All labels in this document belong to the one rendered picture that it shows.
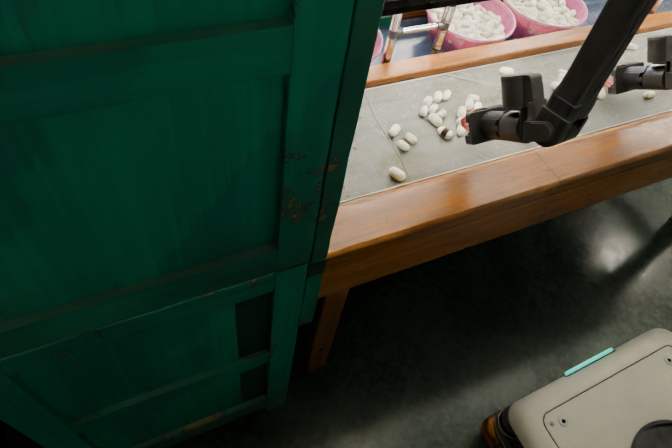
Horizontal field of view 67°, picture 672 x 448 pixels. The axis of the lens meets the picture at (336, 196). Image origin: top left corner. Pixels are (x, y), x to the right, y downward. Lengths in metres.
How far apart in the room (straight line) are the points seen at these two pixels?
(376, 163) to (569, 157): 0.45
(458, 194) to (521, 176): 0.16
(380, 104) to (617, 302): 1.26
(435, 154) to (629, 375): 0.85
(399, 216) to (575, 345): 1.10
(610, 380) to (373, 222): 0.89
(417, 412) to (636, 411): 0.58
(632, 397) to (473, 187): 0.79
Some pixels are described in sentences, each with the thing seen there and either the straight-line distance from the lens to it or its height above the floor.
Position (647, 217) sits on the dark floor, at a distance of 2.49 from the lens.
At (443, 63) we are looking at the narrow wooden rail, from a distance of 1.39.
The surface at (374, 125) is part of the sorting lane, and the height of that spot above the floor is 0.74.
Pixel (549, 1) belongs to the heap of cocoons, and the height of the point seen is 0.74.
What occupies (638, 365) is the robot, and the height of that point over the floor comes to 0.28.
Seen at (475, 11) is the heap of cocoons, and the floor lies 0.73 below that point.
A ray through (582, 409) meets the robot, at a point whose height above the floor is 0.28.
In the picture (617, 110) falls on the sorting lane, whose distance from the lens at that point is 1.54.
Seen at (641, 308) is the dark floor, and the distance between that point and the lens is 2.20.
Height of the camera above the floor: 1.57
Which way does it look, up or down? 52 degrees down
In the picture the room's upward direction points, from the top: 12 degrees clockwise
